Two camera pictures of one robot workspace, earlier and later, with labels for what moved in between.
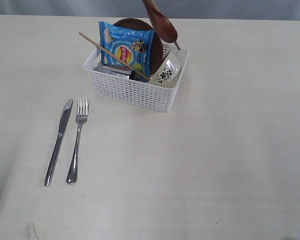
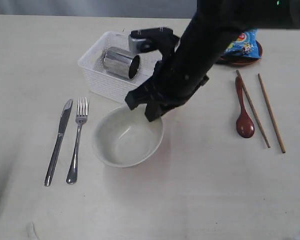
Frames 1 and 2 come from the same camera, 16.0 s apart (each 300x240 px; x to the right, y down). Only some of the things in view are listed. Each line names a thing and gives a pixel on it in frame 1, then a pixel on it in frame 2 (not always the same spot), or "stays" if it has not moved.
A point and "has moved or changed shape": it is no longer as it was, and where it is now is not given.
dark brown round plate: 157,49 → 240,60
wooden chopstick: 107,51 → 246,92
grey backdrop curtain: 259,9 stays
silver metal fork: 81,117 stays
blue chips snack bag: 133,46 → 245,44
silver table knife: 67,111 stays
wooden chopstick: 177,46 has moved or changed shape
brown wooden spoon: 162,25 → 245,125
